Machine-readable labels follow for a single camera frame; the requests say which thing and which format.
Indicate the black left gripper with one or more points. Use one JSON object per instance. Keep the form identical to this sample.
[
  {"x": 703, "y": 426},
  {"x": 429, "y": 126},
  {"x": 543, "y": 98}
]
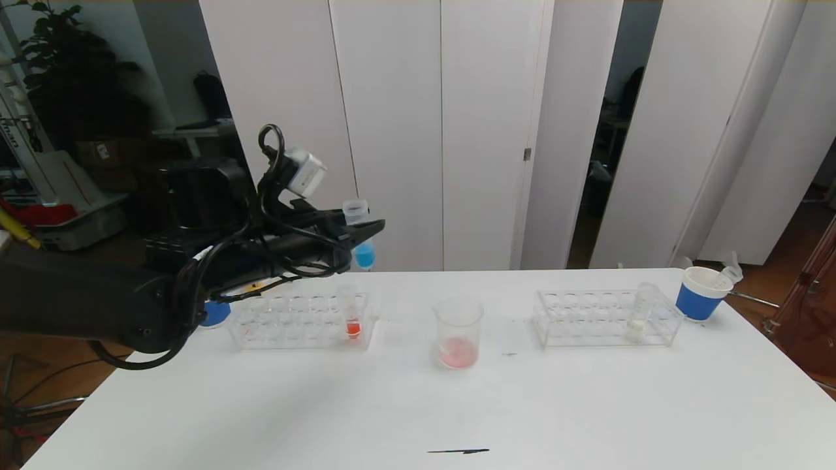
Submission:
[{"x": 324, "y": 236}]

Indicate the test tube with blue pigment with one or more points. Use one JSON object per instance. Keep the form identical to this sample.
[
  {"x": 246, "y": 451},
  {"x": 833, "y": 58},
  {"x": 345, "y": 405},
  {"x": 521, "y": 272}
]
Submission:
[{"x": 364, "y": 256}]

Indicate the test tube with red pigment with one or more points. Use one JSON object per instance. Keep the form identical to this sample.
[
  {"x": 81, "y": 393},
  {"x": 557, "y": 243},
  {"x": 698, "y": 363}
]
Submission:
[
  {"x": 353, "y": 326},
  {"x": 728, "y": 271}
]

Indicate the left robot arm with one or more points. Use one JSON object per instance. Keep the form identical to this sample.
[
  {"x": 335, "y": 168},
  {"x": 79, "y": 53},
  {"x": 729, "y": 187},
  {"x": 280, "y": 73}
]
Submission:
[{"x": 78, "y": 294}]

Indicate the clear acrylic test tube rack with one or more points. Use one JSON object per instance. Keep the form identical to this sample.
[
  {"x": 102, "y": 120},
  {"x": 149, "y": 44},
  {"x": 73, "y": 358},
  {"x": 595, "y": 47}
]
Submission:
[
  {"x": 588, "y": 326},
  {"x": 307, "y": 329}
]

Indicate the clear glass beaker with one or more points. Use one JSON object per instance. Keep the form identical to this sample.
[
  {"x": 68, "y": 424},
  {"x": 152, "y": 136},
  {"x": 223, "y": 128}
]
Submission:
[{"x": 457, "y": 350}]

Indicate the test tube with pale yellow pigment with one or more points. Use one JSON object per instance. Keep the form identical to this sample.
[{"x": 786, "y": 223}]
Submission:
[{"x": 635, "y": 326}]

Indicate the white folding screen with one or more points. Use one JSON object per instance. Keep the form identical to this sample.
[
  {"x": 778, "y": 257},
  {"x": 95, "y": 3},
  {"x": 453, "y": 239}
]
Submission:
[
  {"x": 686, "y": 130},
  {"x": 424, "y": 130}
]

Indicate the blue and white paper cup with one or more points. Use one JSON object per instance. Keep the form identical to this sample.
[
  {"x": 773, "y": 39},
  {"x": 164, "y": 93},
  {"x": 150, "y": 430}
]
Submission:
[
  {"x": 215, "y": 316},
  {"x": 695, "y": 303}
]

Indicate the white standing desk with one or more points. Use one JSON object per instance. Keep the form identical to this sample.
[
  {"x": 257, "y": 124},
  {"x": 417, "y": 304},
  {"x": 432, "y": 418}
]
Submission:
[{"x": 196, "y": 130}]

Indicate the black backpack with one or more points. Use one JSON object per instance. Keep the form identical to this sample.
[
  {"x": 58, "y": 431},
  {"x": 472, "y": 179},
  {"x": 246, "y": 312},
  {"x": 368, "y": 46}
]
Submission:
[{"x": 210, "y": 96}]

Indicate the cardboard box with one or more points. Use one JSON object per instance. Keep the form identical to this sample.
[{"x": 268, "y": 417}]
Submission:
[{"x": 108, "y": 154}]

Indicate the white platform with board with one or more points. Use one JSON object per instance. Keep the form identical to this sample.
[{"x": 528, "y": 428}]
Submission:
[{"x": 72, "y": 194}]

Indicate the red box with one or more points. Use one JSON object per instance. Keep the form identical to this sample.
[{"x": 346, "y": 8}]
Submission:
[{"x": 46, "y": 214}]

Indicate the dark green potted plant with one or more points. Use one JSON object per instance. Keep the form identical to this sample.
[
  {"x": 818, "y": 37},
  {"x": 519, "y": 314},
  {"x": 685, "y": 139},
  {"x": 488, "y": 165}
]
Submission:
[{"x": 78, "y": 85}]

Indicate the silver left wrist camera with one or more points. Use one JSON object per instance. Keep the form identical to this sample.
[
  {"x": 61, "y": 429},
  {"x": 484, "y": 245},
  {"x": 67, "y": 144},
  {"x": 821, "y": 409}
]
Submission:
[{"x": 305, "y": 171}]

